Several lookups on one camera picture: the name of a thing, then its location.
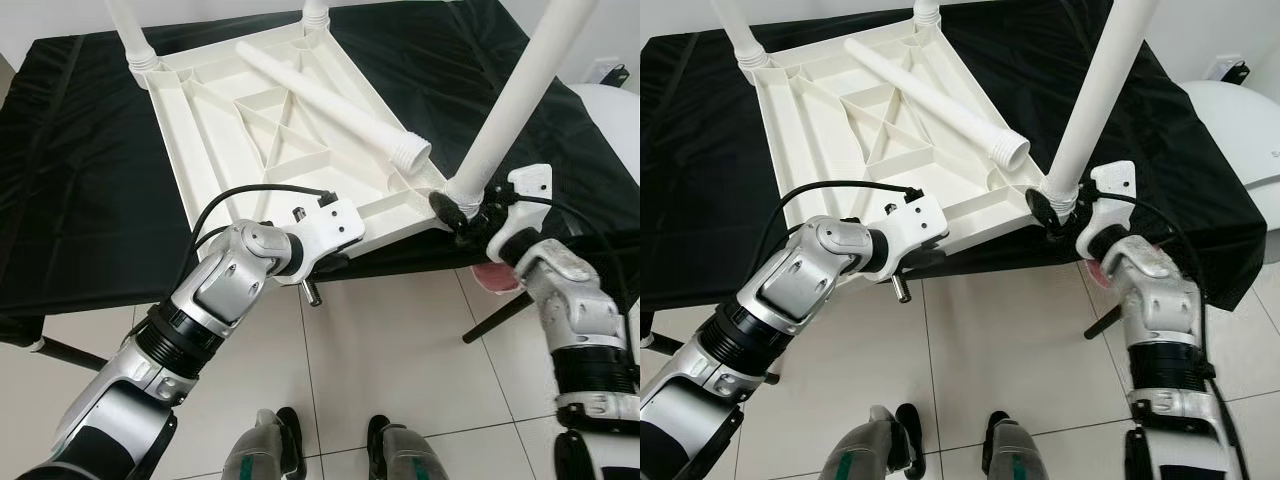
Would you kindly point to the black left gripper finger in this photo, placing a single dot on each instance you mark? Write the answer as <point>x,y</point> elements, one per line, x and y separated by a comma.
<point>925,258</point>
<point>333,262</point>

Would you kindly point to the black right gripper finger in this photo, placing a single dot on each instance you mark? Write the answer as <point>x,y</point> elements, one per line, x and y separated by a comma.
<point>1042,208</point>
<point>448,210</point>

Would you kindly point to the black tablecloth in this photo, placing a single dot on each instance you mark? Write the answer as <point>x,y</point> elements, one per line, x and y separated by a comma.
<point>700,170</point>
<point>70,170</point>

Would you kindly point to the white round appliance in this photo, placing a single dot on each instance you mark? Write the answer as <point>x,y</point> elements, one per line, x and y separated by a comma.
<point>1240,140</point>
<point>612,115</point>

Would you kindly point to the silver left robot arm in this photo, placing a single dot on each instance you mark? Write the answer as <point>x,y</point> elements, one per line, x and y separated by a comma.
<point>220,285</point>
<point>805,280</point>

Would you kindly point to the white plastic table top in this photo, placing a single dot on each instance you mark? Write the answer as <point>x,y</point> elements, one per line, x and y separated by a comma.
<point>820,150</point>
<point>210,150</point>

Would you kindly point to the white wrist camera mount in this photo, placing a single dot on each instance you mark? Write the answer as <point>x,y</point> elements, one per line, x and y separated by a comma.
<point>330,225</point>
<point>525,190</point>
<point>915,220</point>
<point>1112,185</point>

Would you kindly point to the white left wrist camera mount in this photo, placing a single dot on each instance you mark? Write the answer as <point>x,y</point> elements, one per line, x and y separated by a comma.
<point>915,220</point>
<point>330,225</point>

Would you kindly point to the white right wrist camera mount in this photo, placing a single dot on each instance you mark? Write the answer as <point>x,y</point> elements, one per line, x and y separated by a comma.
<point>1112,185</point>
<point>525,190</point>

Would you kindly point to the grey robot right leg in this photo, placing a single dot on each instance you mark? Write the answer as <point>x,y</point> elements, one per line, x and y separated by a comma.
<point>410,455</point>
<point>1018,452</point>

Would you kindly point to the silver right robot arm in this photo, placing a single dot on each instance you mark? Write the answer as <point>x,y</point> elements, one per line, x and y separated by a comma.
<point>1160,300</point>
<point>580,310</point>

